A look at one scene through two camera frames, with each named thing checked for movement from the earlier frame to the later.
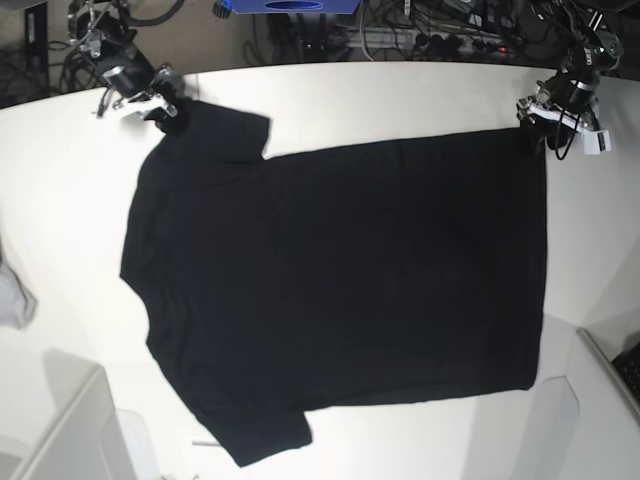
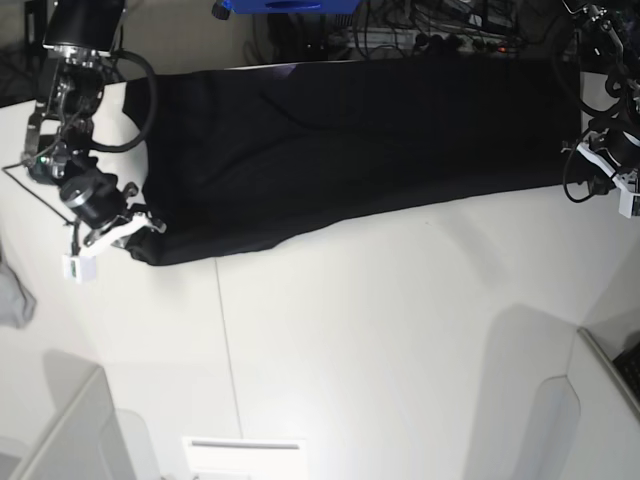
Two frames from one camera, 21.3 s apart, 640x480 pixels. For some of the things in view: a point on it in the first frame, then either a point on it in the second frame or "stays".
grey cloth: x=16 y=302 stays
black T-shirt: x=284 y=283 → x=248 y=154
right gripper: x=129 y=72 → x=95 y=199
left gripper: x=564 y=91 → x=614 y=144
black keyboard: x=628 y=364 stays
